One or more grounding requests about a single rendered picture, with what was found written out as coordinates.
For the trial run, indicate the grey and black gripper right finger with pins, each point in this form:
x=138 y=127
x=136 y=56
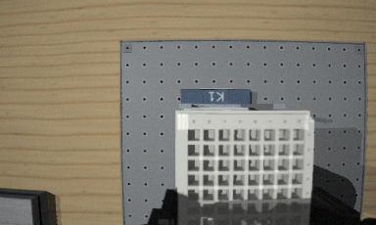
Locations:
x=325 y=209

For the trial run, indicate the white well plate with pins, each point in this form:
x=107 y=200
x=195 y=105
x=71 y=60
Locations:
x=244 y=159

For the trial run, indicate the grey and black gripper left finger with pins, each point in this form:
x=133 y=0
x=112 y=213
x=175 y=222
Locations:
x=168 y=214

